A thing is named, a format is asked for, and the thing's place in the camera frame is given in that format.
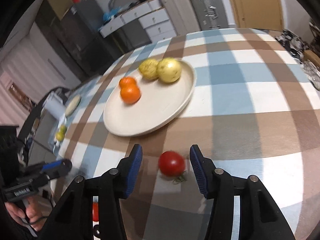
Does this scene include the large orange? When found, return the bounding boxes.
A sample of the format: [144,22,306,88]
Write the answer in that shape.
[120,84,141,105]

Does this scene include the small orange tangerine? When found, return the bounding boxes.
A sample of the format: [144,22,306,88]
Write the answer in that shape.
[119,76,137,89]

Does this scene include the small red tomato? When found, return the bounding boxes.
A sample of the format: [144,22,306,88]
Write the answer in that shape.
[92,202,99,222]

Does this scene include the dark plum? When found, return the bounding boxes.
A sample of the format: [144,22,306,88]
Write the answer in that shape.
[93,224,100,239]

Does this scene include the person's left hand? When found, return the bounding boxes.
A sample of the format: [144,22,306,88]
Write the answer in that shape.
[5,195,46,232]

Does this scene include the yellow lemon lower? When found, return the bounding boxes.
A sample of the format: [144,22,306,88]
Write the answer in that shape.
[55,132,65,142]

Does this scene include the yellow lemon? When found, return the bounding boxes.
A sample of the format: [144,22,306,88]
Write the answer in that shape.
[59,125,67,134]
[55,132,65,142]

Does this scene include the yellow lemon upper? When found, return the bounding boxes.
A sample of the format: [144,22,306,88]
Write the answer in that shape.
[59,125,67,134]

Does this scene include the large cream round plate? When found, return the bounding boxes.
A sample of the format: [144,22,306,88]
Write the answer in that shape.
[103,60,197,137]

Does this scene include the checkered blue brown tablecloth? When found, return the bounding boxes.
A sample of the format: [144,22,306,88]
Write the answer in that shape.
[58,29,319,239]

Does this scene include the small cream side plate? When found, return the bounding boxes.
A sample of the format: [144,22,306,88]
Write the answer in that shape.
[65,95,81,117]

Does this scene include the yellow-green pear left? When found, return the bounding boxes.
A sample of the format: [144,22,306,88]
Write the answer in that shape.
[138,59,158,80]

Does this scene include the yellow-green pear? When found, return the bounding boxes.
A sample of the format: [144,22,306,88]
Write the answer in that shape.
[138,59,158,80]
[156,57,182,83]

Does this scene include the yellow-green pear right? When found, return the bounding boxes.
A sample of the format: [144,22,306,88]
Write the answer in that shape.
[156,57,182,83]

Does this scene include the black cabinet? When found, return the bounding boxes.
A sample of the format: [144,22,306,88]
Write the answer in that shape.
[35,0,123,81]

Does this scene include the white drawer desk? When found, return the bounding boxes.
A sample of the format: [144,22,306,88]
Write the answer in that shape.
[99,0,177,43]

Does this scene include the silver aluminium suitcase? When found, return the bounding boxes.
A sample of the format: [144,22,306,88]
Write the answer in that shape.
[190,0,229,31]

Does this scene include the light grey suitcase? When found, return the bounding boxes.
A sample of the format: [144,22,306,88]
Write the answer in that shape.
[161,0,201,36]

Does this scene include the wooden door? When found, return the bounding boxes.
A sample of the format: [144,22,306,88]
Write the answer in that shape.
[229,0,283,31]

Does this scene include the black cable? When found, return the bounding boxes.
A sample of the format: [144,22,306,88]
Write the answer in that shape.
[22,199,55,226]

